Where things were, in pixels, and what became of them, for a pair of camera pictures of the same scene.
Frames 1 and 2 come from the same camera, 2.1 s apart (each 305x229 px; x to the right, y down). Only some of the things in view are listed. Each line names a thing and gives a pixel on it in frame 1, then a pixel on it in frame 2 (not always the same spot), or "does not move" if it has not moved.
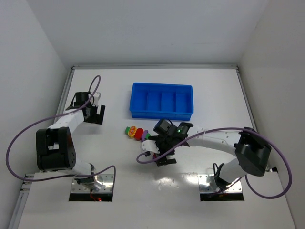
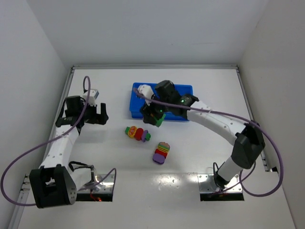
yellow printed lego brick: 132,131 does not move
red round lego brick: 138,134 does not move
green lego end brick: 127,130 does not move
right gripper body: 161,146 -> 150,115
